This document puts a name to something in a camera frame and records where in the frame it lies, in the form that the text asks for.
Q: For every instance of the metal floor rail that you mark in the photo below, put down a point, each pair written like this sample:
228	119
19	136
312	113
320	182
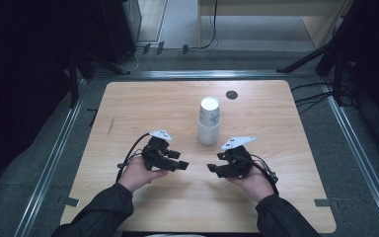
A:
51	168
358	154
204	74

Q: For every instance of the light wooden furniture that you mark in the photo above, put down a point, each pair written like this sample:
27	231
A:
316	23

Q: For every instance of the stack of white paper cups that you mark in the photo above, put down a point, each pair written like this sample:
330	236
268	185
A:
209	126

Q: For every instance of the dark round table grommet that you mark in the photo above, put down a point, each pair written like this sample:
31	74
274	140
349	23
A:
231	95

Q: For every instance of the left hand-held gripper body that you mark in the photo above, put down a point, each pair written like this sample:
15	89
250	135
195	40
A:
156	154

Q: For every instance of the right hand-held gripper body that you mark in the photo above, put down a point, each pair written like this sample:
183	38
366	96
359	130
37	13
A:
238	163

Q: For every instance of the black metal stand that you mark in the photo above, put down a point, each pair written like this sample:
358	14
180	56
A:
329	49
75	72

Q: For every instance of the person's left hand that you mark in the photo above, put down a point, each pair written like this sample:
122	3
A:
135	174

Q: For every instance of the grey tape piece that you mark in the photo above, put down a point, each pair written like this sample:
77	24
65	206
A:
69	201
325	203

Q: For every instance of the person's right hand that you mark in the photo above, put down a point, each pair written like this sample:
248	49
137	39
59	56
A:
255	186

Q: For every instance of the black computer tower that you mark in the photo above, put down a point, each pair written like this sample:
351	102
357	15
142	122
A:
120	29

